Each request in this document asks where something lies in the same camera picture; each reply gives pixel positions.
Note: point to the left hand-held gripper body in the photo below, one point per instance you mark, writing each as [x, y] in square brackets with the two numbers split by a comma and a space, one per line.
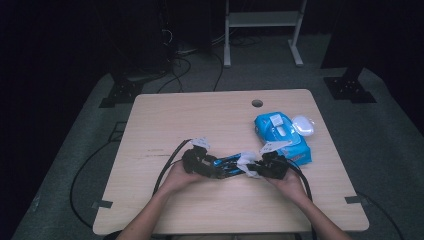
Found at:
[196, 161]

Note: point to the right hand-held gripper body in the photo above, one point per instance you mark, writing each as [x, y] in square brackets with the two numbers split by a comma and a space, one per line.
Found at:
[275, 166]

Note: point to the white wet wipe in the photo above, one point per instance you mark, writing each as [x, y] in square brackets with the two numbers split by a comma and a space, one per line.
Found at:
[246, 161]

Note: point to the blue toy car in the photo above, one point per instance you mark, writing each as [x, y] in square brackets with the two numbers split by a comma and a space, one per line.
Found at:
[228, 159]

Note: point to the blue wet wipes pack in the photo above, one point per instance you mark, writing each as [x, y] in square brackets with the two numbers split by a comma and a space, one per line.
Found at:
[276, 130]

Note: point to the person's right hand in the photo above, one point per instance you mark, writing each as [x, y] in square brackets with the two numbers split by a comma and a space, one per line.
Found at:
[290, 186]

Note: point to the person's left hand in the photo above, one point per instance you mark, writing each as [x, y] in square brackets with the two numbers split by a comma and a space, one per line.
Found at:
[178, 181]

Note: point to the black tape strip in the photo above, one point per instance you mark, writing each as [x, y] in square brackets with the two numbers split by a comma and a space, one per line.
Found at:
[356, 200]
[102, 204]

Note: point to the dark equipment rack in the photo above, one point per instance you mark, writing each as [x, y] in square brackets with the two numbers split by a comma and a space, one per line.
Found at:
[143, 36]

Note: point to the white metal stand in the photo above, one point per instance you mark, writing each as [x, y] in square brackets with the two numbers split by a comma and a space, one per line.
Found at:
[263, 18]

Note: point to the black stand base plate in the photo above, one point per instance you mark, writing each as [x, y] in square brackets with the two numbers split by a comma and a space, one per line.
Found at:
[121, 93]
[350, 88]

